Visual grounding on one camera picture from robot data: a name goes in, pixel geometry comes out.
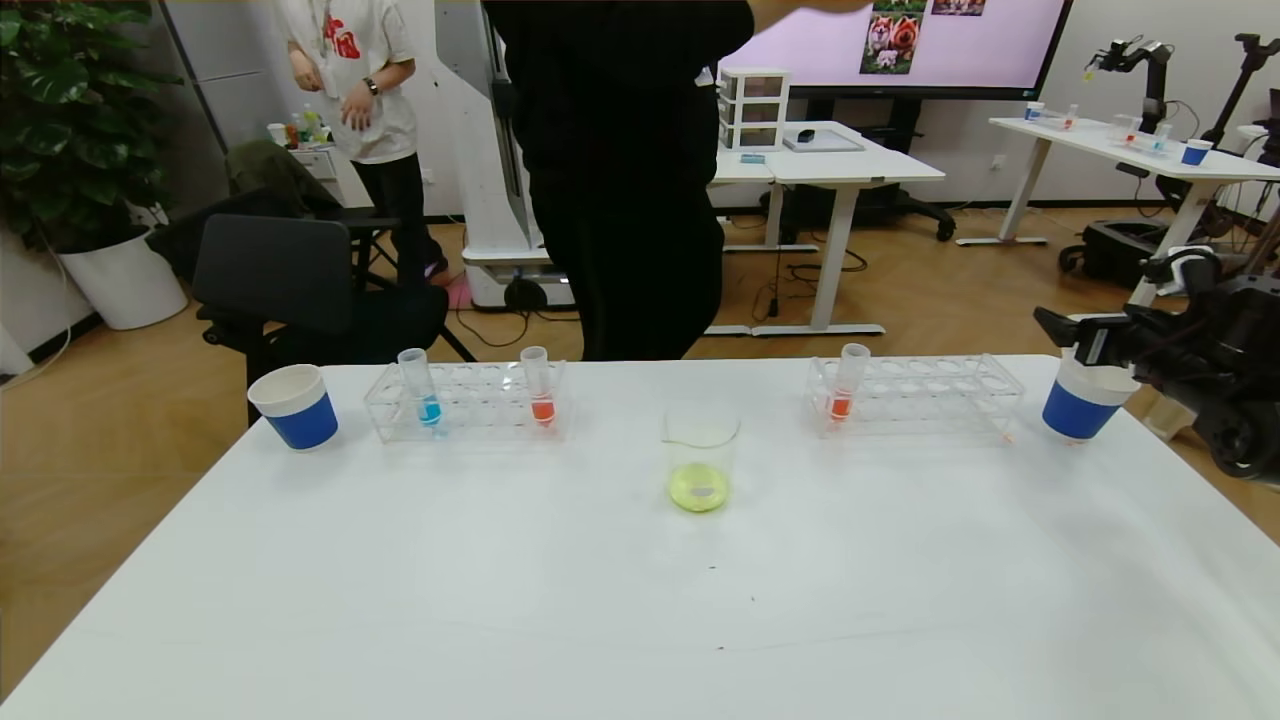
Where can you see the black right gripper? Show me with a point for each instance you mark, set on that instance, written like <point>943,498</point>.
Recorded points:
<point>1096,343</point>

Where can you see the blue pigment test tube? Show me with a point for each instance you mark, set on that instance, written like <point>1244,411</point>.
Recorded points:
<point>430,410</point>

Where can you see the black wheeled robot base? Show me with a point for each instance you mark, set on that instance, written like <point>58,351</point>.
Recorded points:
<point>1120,260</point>

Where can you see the black distant robot arm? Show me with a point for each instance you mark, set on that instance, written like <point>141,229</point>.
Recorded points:
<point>1130,55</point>

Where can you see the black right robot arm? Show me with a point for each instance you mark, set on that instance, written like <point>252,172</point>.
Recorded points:
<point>1240,350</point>

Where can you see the clear plastic test tube rack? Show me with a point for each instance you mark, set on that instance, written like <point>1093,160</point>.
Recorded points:
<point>478,400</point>
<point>915,398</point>

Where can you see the distant clear tube rack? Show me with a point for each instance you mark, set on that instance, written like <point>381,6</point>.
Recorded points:
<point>1150,142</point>
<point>1058,118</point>

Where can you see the distant clear beaker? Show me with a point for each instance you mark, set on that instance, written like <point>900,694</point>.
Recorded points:
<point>1122,130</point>

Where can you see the orange pigment test tube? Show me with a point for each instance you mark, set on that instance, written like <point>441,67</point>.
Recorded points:
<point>543,409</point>
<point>841,406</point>

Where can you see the clear glass beaker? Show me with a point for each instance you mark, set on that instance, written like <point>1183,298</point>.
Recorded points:
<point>700,490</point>

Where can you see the blue white paper cup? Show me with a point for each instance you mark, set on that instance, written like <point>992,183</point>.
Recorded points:
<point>297,420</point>
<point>1075,415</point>

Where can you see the beige plastic stool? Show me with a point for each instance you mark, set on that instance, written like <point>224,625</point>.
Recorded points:
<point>1165,415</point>

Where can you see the white standing desk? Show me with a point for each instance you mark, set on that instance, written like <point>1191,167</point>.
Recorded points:
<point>745,168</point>
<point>1100,140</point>
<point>850,168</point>

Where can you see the black display stand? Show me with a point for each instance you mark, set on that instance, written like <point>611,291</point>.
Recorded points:
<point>880,205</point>

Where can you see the grey flat tray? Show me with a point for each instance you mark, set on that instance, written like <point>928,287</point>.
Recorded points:
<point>822,143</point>

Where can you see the white mini drawer unit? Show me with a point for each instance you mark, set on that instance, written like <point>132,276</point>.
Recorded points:
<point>755,112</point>

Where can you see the person in black clothes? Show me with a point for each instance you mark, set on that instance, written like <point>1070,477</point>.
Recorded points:
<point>620,180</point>

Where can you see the white humanoid robot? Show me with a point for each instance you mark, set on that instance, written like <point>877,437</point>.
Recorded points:
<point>480,200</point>

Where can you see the black folding chair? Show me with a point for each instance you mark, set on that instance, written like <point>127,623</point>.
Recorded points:
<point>350,225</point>

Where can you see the person in white t-shirt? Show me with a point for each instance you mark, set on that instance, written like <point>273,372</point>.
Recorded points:
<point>360,90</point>

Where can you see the white low cabinet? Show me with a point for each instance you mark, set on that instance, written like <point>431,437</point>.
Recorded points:
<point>330,168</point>

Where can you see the green drink bottle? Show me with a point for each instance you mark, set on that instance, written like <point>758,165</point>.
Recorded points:
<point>310,122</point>

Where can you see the black office chair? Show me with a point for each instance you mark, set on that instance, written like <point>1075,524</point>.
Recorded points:
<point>275,265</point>

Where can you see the small white paper cup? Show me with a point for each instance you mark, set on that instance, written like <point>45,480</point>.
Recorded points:
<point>277,135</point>

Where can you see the olive green jacket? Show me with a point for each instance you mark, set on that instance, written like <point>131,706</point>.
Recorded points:
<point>265,170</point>

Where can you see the white plant pot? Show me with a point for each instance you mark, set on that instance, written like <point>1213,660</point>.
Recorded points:
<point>125,285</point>

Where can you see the large green leafy plant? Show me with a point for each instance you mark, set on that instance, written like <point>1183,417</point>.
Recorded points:
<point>60,120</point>

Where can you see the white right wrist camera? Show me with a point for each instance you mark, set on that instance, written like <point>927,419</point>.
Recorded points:
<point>1185,270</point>

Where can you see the large wall display screen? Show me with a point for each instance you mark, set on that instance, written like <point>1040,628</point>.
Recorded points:
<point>1000,45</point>

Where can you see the black camera tripod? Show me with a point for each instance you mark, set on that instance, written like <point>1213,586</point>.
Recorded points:
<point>1245,90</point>

